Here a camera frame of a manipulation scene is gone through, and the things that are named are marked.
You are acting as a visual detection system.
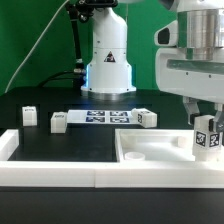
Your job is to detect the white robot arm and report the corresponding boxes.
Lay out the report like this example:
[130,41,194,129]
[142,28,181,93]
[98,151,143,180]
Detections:
[82,0,224,134]

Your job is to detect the white U-shaped obstacle fence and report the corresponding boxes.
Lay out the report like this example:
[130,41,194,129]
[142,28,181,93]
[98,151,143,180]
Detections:
[0,129,224,189]

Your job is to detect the grey cable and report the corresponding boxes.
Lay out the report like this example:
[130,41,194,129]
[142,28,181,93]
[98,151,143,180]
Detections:
[3,0,72,94]

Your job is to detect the white plate with blue tags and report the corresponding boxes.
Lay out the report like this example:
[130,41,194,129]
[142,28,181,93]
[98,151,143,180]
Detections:
[67,110,137,125]

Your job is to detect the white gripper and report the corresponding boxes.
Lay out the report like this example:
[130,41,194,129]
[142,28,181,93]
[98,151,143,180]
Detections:
[153,19,224,147]

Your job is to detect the black cable post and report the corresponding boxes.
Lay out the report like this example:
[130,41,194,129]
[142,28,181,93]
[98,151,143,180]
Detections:
[65,1,86,89]

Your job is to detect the black cable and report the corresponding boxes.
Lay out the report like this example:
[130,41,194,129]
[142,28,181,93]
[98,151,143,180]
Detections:
[38,69,84,88]

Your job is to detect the white square tabletop part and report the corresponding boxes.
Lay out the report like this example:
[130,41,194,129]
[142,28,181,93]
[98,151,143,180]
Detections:
[114,127,224,164]

